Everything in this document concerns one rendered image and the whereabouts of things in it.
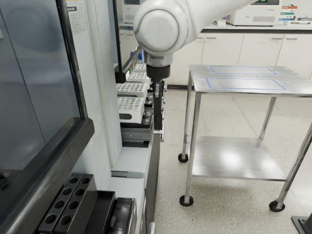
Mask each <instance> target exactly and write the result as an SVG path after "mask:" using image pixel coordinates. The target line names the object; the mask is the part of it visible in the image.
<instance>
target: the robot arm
mask: <svg viewBox="0 0 312 234"><path fill-rule="evenodd" d="M256 1H258V0H140V7H139V8H138V10H137V12H136V14H135V17H134V21H133V31H134V35H135V38H136V40H137V42H138V44H139V45H140V46H141V48H142V49H143V54H144V63H145V64H146V74H147V77H149V78H152V79H154V80H153V81H152V89H153V102H154V112H152V114H154V130H162V127H163V112H162V111H164V109H162V106H163V105H162V99H163V89H164V83H165V82H164V81H163V79H166V78H168V77H169V76H170V64H172V63H173V53H174V52H176V51H178V50H180V49H181V48H182V47H184V46H185V45H187V44H189V43H190V42H192V41H194V40H196V39H197V38H198V35H199V33H200V32H201V30H202V29H203V28H204V27H205V26H207V25H209V24H210V23H212V22H214V21H216V20H218V19H221V18H223V17H225V16H227V15H229V14H231V13H233V12H235V11H237V10H239V9H241V8H243V7H245V6H247V5H249V4H251V3H254V2H256Z"/></svg>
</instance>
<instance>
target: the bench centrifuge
mask: <svg viewBox="0 0 312 234"><path fill-rule="evenodd" d="M281 8H282V0H258V1H256V2H254V3H251V4H249V5H247V6H245V7H243V8H241V9H239V10H237V11H235V12H233V13H231V14H229V15H227V16H226V22H227V23H229V24H232V25H235V26H239V25H245V26H276V25H277V23H278V20H279V17H280V12H281Z"/></svg>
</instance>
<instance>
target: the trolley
mask: <svg viewBox="0 0 312 234"><path fill-rule="evenodd" d="M192 82H193V85H194V89H195V106H194V115H193V124H192V133H191V136H190V135H187V134H188V123H189V109H190V100H191V89H192ZM202 95H226V96H259V97H271V101H270V104H269V107H268V110H267V113H266V117H265V120H264V123H263V126H262V129H261V133H260V136H259V138H246V137H223V136H197V129H198V121H199V113H200V105H201V97H202ZM277 97H293V98H312V81H310V80H308V79H307V78H305V77H303V76H301V75H299V74H298V73H296V72H294V71H292V70H291V69H289V68H287V67H285V66H253V65H189V75H188V91H187V102H186V114H185V125H184V136H183V148H182V153H180V154H179V155H178V160H179V161H180V162H182V163H185V162H187V161H188V172H187V181H186V190H185V193H184V195H183V196H181V197H180V204H181V205H183V206H185V207H188V206H191V205H192V204H193V203H194V200H193V197H191V196H190V195H189V193H190V186H191V178H192V177H207V178H225V179H242V180H260V181H277V182H285V183H284V185H283V187H282V190H281V192H280V194H279V197H276V199H275V200H274V201H272V202H271V203H270V204H269V208H270V210H271V211H273V212H281V211H283V210H284V209H285V205H284V203H283V201H284V199H285V197H286V195H287V193H288V191H289V188H290V186H291V184H292V182H293V180H294V178H295V176H296V174H297V172H298V170H299V168H300V166H301V164H302V161H303V159H304V157H305V155H306V153H307V151H308V149H309V147H310V144H311V142H312V123H311V125H310V127H309V129H308V132H307V134H306V136H305V138H304V140H303V142H302V145H301V147H300V149H299V152H298V154H297V156H296V158H295V160H294V163H293V165H292V167H291V169H290V172H289V174H288V176H287V177H286V176H285V174H284V173H283V171H282V170H281V168H280V167H279V165H278V164H277V162H276V161H275V159H274V158H273V156H272V154H271V153H270V151H269V150H268V148H267V147H266V145H265V144H264V142H263V139H264V136H265V133H266V130H267V127H268V124H269V121H270V117H271V114H272V111H273V108H274V105H275V102H276V99H277ZM186 145H187V150H188V154H187V153H186Z"/></svg>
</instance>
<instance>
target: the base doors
mask: <svg viewBox="0 0 312 234"><path fill-rule="evenodd" d="M200 37H202V39H196V40H194V41H192V42H190V43H189V44H187V45H185V46H184V47H182V48H181V49H180V50H178V51H176V52H174V53H173V63H172V64H170V76H169V77H168V78H166V79H163V81H164V82H165V83H164V84H168V85H188V80H189V65H253V66H285V67H287V68H289V69H291V70H292V71H294V72H296V73H298V74H299V75H301V76H303V77H305V78H307V79H308V80H310V81H312V34H239V33H205V34H204V33H200V34H199V35H198V38H200ZM206 37H208V38H214V37H215V38H216V39H207V38H206ZM272 38H276V39H272ZM279 38H281V39H279ZM286 38H290V39H286ZM294 38H296V39H294ZM201 42H202V43H201ZM205 42H206V43H205ZM258 42H268V43H267V44H258Z"/></svg>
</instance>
